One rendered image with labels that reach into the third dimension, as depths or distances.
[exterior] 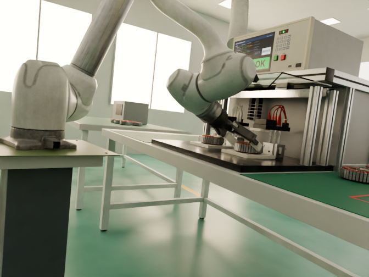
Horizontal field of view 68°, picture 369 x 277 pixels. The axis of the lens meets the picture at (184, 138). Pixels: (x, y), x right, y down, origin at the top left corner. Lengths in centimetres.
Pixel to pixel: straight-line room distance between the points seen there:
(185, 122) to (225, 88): 569
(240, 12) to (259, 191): 216
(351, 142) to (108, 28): 105
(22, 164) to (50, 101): 21
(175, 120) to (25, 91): 552
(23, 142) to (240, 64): 66
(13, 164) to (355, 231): 80
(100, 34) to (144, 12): 512
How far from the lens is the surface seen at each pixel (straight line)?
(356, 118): 130
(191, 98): 87
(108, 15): 114
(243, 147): 108
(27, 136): 94
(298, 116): 130
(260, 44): 136
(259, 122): 115
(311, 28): 121
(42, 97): 93
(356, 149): 133
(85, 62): 113
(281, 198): 69
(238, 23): 263
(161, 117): 616
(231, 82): 78
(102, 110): 570
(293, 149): 130
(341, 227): 62
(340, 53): 137
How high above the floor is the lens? 89
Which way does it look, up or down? 4 degrees down
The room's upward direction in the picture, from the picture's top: 6 degrees clockwise
